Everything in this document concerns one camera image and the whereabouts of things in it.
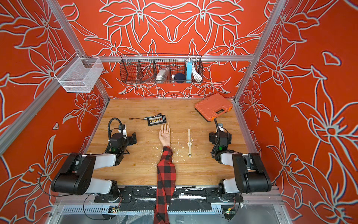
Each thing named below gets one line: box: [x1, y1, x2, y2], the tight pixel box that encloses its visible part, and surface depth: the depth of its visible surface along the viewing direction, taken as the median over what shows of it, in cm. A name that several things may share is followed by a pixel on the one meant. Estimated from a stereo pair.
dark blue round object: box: [174, 72, 186, 84], surface depth 97 cm
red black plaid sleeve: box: [153, 145, 177, 224], surface depth 76 cm
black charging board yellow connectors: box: [147, 114, 167, 127], surface depth 106 cm
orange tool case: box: [194, 92, 234, 123], surface depth 109 cm
